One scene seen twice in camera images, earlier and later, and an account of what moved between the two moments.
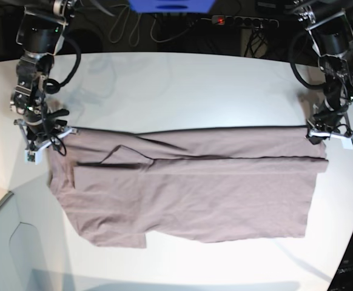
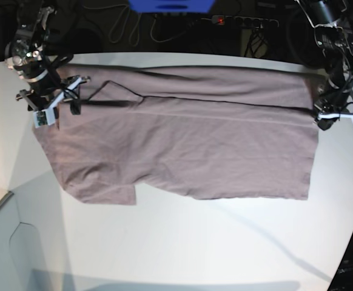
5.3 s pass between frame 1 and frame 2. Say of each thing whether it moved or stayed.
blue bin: stayed
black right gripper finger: moved
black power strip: stayed
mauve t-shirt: moved
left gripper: moved
